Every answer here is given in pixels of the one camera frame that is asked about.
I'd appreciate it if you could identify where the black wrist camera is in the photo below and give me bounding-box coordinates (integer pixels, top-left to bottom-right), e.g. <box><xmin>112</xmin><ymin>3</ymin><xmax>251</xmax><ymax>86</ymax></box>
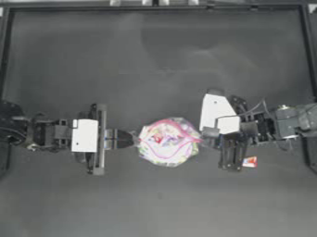
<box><xmin>200</xmin><ymin>127</ymin><xmax>221</xmax><ymax>139</ymax></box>
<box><xmin>73</xmin><ymin>151</ymin><xmax>92</xmax><ymax>164</ymax></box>

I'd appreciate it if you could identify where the clear bag with pink zip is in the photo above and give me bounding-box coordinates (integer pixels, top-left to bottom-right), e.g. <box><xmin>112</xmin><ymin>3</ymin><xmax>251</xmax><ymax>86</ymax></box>
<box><xmin>136</xmin><ymin>116</ymin><xmax>204</xmax><ymax>168</ymax></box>

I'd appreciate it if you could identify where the black table frame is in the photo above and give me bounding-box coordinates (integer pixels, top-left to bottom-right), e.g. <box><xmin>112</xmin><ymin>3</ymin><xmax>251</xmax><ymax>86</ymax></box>
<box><xmin>0</xmin><ymin>0</ymin><xmax>317</xmax><ymax>103</ymax></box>

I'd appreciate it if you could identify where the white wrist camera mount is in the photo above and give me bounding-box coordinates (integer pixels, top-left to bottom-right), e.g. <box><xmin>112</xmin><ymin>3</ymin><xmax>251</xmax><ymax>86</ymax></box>
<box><xmin>70</xmin><ymin>118</ymin><xmax>100</xmax><ymax>154</ymax></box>
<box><xmin>197</xmin><ymin>93</ymin><xmax>242</xmax><ymax>136</ymax></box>

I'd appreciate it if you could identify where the red white candy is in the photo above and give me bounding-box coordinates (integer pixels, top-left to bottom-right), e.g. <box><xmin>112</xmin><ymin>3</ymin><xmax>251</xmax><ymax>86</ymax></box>
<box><xmin>242</xmin><ymin>156</ymin><xmax>258</xmax><ymax>168</ymax></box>

